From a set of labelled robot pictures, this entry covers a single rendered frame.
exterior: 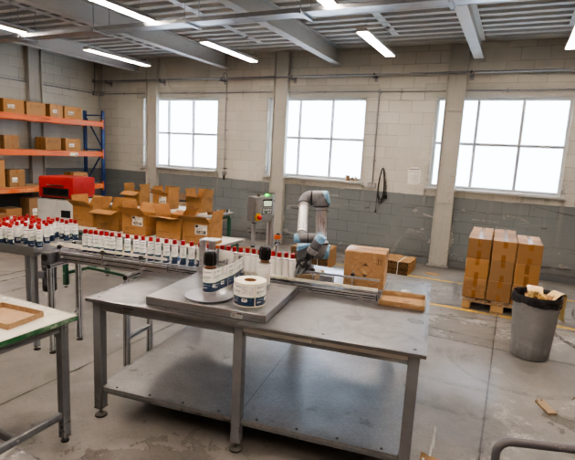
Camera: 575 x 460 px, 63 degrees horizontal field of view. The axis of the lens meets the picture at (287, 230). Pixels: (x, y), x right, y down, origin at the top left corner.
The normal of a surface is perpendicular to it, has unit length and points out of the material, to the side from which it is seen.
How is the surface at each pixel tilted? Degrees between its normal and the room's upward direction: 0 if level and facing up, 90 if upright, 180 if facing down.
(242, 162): 90
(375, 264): 90
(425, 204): 90
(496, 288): 90
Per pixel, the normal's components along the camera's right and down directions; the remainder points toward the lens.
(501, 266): -0.40, 0.10
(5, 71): 0.90, 0.11
